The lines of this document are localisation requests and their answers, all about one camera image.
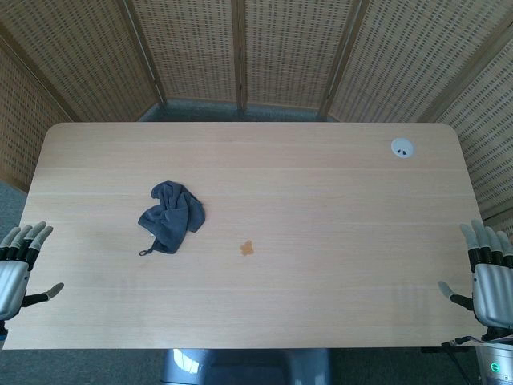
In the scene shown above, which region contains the white cable grommet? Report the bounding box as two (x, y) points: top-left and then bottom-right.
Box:
(390, 137), (416, 158)

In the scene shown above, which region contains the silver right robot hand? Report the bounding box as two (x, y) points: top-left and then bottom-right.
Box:
(437, 218), (513, 330)

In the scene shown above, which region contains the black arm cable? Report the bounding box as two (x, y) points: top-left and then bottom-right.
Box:
(420, 335), (484, 356)

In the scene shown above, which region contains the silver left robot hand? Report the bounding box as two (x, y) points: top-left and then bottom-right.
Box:
(0, 221), (65, 321)

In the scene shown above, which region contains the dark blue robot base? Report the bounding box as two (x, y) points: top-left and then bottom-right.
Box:
(159, 347), (333, 385)

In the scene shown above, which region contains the woven folding screen panel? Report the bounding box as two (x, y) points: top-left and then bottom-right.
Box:
(0, 46), (75, 193)
(236, 0), (364, 111)
(0, 0), (165, 124)
(418, 38), (513, 237)
(123, 0), (245, 109)
(320, 0), (513, 124)

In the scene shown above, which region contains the grey microfibre cloth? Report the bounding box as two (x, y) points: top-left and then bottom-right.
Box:
(137, 180), (207, 257)

